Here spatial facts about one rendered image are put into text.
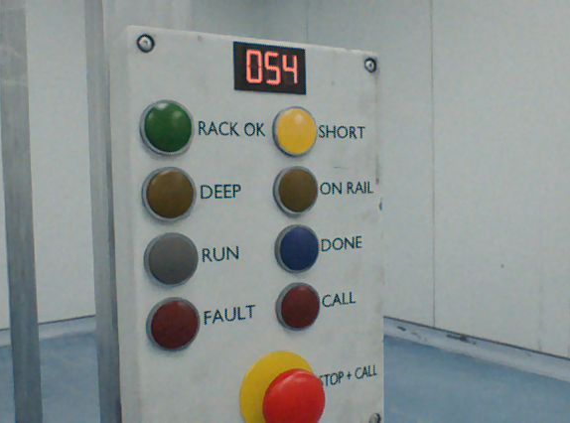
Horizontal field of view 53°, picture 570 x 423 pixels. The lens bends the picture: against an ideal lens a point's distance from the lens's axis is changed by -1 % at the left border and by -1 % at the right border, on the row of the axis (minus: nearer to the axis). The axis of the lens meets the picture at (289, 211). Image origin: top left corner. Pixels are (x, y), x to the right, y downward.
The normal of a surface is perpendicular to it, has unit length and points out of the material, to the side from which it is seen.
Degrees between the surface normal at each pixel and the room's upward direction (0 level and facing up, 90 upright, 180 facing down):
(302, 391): 85
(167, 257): 89
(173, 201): 93
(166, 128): 92
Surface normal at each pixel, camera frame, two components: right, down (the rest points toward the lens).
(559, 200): -0.80, 0.05
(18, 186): 0.49, 0.04
